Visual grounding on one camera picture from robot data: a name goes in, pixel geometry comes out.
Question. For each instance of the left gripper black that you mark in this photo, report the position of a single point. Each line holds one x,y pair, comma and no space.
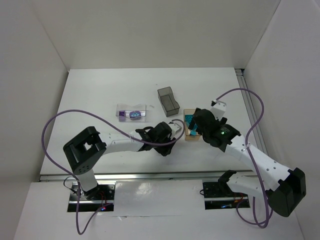
167,149

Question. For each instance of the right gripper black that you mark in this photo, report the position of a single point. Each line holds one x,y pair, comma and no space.
197,124

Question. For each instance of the purple rounded printed lego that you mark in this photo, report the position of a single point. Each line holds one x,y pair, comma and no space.
135,115

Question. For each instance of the purple lego brick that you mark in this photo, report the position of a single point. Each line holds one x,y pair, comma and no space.
122,116

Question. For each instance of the long teal lego brick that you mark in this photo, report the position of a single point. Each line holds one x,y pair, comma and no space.
188,119

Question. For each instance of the small teal lego brick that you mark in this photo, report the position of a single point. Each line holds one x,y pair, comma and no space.
193,132

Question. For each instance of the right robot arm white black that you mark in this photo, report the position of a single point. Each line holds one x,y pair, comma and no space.
283,187

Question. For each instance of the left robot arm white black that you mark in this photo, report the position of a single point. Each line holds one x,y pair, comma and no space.
86,148

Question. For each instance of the amber plastic container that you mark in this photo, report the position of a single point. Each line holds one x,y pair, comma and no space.
187,137

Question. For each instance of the dark grey plastic container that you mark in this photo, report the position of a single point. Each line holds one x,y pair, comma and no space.
168,102

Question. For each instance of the clear plastic container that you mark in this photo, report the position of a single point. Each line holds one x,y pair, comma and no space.
128,108

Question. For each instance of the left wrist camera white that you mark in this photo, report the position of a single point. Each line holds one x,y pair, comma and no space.
175,128

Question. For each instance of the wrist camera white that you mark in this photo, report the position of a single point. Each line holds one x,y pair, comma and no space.
175,128
218,109

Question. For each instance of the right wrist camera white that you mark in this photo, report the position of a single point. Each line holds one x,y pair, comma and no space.
218,109

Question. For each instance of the aluminium rail front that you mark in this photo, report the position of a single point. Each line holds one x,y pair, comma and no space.
149,176

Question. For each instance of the aluminium rail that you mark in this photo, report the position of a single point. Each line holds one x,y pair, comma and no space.
253,116
149,176

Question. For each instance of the aluminium rail right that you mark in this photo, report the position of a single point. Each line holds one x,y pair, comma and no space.
253,116

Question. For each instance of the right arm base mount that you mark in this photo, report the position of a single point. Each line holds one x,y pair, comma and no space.
217,199

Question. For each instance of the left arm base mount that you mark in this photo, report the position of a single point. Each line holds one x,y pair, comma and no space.
103,198

